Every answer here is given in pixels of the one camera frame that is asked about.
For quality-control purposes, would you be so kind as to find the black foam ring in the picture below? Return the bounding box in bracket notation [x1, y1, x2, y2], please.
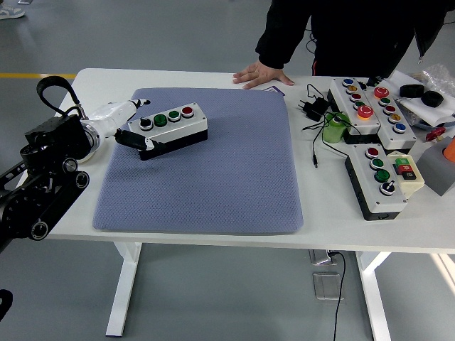
[421, 90, 444, 107]
[399, 83, 426, 99]

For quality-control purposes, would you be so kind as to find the metal floor socket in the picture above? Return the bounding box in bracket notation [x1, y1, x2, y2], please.
[309, 249, 338, 266]

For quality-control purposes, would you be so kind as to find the white paper sheet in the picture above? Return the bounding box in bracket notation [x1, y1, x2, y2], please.
[389, 70, 455, 128]

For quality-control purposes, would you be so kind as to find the white table foot bar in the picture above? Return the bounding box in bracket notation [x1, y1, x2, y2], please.
[430, 253, 455, 285]

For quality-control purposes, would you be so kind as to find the grey block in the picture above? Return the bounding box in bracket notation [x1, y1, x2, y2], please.
[414, 136, 455, 197]

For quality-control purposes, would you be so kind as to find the black power adapter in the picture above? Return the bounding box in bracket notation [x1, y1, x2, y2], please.
[296, 96, 331, 123]

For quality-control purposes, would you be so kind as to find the beige red-green switch box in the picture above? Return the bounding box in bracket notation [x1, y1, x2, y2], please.
[386, 151, 426, 198]

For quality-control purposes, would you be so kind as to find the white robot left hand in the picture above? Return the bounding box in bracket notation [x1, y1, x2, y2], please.
[80, 99, 167, 154]

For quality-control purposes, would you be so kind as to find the grey four-button control box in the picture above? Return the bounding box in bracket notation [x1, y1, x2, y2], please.
[127, 102, 209, 161]

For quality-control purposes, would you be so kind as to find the blue-grey textured mat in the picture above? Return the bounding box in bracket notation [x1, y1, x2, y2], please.
[92, 87, 304, 235]

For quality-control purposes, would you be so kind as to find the metal floor socket lid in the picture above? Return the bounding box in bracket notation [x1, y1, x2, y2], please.
[312, 271, 345, 302]

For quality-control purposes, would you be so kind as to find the black adapter cord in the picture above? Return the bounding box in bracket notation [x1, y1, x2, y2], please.
[301, 83, 363, 168]

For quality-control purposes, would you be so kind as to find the four-button box with selector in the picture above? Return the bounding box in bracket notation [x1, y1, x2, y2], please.
[343, 144, 409, 222]

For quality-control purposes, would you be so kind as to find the orange cone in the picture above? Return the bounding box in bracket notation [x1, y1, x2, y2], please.
[442, 136, 455, 165]

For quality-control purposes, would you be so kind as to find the green tape roll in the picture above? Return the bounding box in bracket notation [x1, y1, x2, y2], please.
[321, 110, 352, 145]

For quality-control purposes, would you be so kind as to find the black robot body part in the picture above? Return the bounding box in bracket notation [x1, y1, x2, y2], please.
[0, 288, 14, 318]

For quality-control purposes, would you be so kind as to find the white table leg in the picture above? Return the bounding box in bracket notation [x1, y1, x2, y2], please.
[355, 251, 392, 341]
[105, 242, 143, 337]

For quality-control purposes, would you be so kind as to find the clear plastic bag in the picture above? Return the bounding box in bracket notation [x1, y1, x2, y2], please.
[421, 63, 455, 102]

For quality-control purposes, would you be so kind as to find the black floor cable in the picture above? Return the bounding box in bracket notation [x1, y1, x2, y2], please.
[328, 250, 348, 341]

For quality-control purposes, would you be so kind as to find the person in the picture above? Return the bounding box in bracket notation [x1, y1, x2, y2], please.
[255, 0, 455, 77]

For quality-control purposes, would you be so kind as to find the white sneaker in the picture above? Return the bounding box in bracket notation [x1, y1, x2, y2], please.
[0, 0, 26, 21]

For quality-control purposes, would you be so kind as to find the person's right hand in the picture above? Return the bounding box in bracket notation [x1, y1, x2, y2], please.
[232, 60, 296, 90]

